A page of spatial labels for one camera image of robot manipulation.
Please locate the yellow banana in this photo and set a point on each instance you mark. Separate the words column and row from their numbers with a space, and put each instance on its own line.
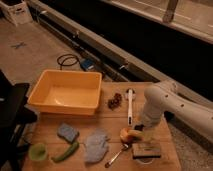
column 136, row 134

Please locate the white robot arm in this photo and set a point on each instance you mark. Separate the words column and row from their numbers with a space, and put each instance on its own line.
column 162, row 96

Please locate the green plastic cup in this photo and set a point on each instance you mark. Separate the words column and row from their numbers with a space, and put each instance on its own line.
column 38, row 152

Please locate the dark grape bunch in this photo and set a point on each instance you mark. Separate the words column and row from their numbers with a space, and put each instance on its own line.
column 115, row 102

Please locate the blue box on floor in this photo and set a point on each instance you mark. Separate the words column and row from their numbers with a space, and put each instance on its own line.
column 87, row 65

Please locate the yellow plastic tub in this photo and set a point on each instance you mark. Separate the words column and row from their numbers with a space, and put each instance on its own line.
column 67, row 92

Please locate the red yellow apple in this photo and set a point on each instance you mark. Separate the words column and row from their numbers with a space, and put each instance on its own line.
column 124, row 136

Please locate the light blue cloth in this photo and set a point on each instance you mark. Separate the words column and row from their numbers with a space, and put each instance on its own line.
column 96, row 146

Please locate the blue sponge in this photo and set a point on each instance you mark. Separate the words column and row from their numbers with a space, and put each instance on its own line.
column 67, row 132

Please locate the metal spoon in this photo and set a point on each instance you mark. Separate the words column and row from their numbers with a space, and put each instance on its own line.
column 112, row 160

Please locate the black eraser block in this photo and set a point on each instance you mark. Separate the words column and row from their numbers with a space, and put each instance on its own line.
column 146, row 150

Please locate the green cucumber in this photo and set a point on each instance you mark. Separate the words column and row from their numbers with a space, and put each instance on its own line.
column 71, row 150

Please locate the black stand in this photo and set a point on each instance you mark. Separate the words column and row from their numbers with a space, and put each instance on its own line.
column 14, row 116

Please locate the white cardboard box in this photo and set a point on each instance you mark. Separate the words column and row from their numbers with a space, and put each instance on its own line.
column 17, row 14

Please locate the white handled brush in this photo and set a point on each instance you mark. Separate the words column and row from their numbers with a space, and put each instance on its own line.
column 130, row 95

